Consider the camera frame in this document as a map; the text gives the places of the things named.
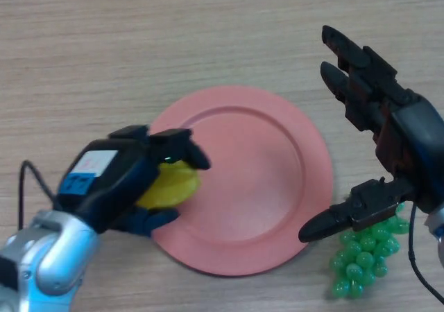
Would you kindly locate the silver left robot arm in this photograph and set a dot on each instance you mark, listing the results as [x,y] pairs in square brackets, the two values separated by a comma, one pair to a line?
[48,263]

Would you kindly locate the green grape bunch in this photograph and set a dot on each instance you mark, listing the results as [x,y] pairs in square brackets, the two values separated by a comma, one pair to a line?
[362,260]

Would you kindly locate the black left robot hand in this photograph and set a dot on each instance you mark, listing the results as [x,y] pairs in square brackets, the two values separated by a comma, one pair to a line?
[114,183]

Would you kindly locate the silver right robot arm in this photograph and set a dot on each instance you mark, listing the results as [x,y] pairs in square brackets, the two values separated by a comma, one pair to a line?
[437,225]

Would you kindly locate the pink round plate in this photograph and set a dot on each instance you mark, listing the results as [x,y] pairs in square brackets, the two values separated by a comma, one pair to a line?
[253,187]

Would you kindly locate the yellow starfruit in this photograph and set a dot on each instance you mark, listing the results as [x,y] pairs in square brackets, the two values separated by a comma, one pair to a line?
[173,187]

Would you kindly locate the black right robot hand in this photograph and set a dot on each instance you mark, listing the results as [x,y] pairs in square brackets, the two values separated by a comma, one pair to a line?
[416,142]

